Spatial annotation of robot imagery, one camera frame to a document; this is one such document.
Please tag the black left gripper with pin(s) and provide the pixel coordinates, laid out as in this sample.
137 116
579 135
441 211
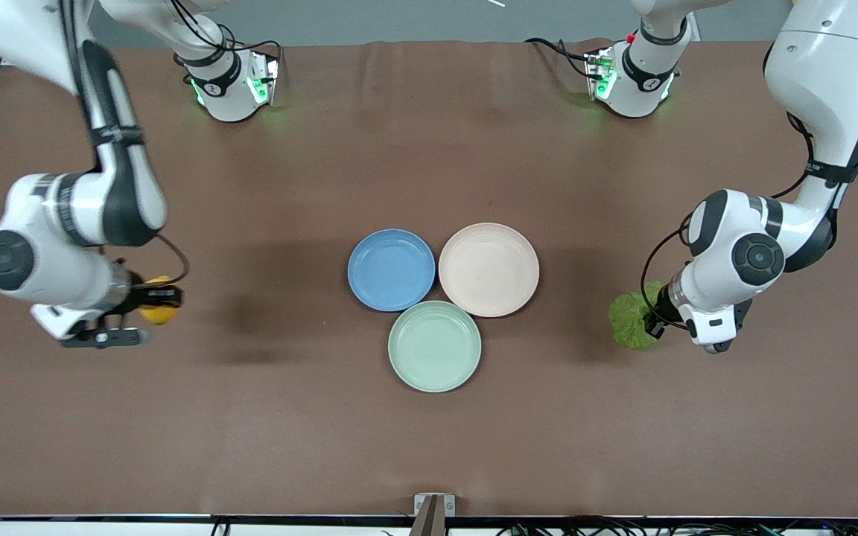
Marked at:
662 307

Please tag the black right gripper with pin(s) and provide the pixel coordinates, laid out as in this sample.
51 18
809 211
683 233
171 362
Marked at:
136 298

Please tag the yellow lemon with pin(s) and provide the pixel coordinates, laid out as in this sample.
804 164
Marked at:
158 316

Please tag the green lettuce leaf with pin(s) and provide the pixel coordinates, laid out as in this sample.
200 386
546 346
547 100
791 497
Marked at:
628 320

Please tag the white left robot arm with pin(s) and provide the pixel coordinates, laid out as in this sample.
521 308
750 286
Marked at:
816 74

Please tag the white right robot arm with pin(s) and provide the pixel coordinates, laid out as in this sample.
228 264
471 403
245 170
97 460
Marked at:
64 208

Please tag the brown table cover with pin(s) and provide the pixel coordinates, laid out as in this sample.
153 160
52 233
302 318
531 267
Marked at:
287 409

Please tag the beige plate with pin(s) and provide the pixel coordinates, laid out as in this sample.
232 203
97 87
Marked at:
488 268

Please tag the mint green plate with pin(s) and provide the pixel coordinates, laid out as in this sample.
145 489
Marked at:
434 346

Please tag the blue plate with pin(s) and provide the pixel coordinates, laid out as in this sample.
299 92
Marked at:
392 269

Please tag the silver right base connector box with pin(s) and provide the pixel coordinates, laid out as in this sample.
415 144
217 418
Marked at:
264 78

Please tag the silver base connector box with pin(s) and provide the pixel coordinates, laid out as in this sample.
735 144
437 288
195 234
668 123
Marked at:
599 74
264 78

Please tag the silver left base connector box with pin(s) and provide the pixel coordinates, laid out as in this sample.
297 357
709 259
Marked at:
599 74

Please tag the grey metal table bracket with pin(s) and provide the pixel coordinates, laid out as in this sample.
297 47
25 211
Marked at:
434 506

